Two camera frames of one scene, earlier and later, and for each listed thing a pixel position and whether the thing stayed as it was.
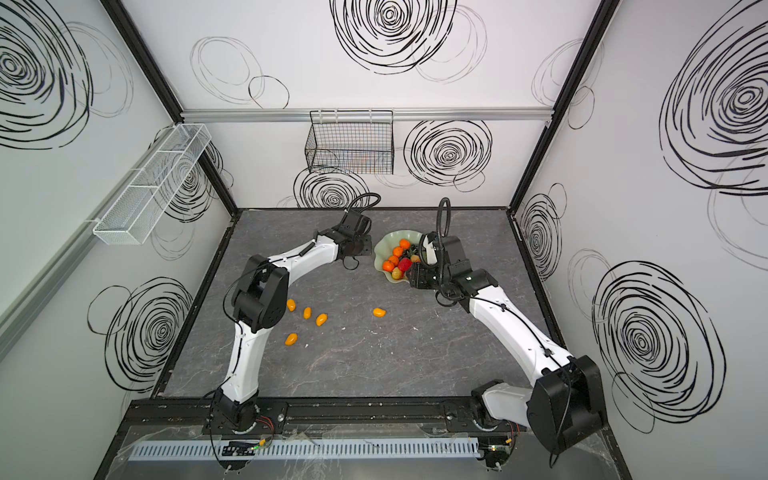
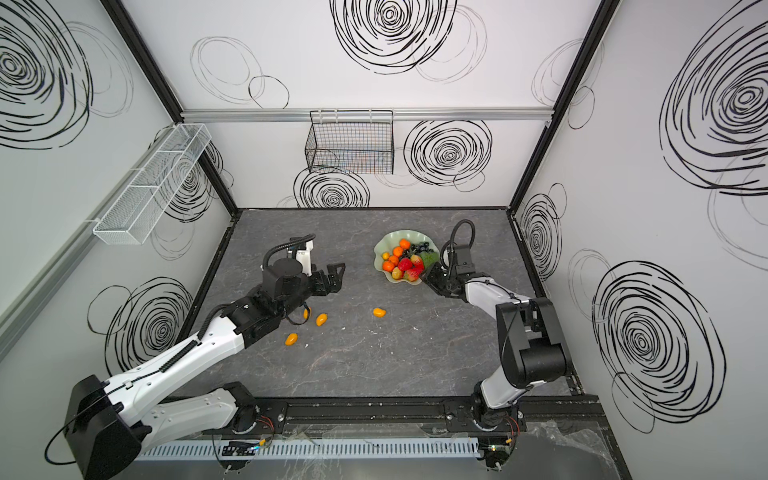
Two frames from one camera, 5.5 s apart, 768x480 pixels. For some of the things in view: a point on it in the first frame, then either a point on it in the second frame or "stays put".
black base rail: (251, 417) stays put
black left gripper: (360, 246) to (324, 280)
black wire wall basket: (351, 142) stays put
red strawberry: (404, 264) stays put
